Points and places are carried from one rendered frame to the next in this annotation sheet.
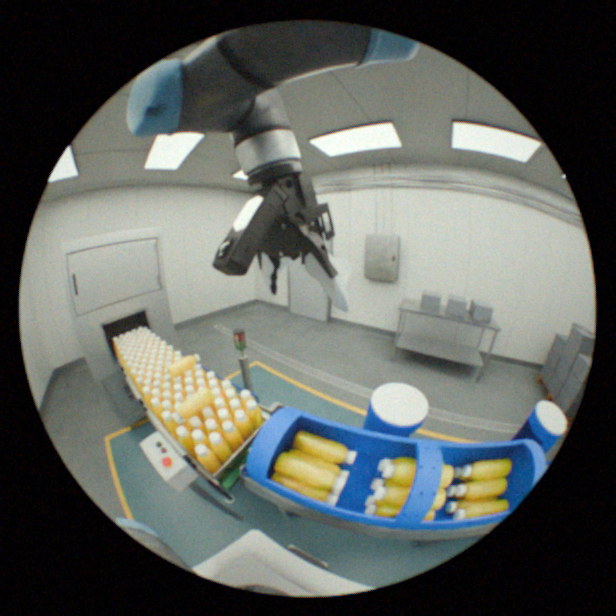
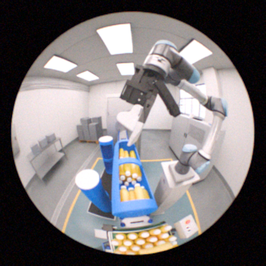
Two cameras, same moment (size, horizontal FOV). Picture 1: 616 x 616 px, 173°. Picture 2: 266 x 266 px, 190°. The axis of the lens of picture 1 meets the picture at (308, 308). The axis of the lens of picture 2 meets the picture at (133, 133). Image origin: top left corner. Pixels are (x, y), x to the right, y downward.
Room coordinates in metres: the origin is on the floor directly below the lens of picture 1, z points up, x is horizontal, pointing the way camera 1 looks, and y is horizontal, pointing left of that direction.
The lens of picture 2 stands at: (0.41, 0.19, 1.66)
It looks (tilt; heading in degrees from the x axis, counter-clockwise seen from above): 19 degrees down; 236
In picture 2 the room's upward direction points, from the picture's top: straight up
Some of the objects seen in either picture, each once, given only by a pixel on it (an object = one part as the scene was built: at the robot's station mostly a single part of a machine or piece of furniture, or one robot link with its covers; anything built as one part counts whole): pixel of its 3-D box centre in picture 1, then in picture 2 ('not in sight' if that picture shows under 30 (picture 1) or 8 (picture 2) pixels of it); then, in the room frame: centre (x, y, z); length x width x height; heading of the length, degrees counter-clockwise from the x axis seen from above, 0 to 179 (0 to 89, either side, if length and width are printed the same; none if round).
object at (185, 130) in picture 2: not in sight; (189, 142); (-2.06, -0.34, 0.72); 2.15 x 0.54 x 1.45; 54
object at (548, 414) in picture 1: (551, 416); (105, 139); (0.06, -1.30, 1.03); 0.28 x 0.28 x 0.01
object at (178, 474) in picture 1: (167, 460); (186, 227); (0.19, 0.48, 1.05); 0.20 x 0.10 x 0.10; 64
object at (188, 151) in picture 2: not in sight; (189, 153); (-0.17, 0.09, 1.35); 0.13 x 0.12 x 0.14; 65
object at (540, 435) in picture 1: (510, 464); (108, 157); (0.06, -1.30, 0.59); 0.28 x 0.28 x 0.88
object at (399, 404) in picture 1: (400, 402); (86, 178); (0.55, -0.42, 1.03); 0.28 x 0.28 x 0.01
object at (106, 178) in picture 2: not in sight; (108, 188); (0.33, -0.85, 0.07); 1.50 x 0.52 x 0.15; 54
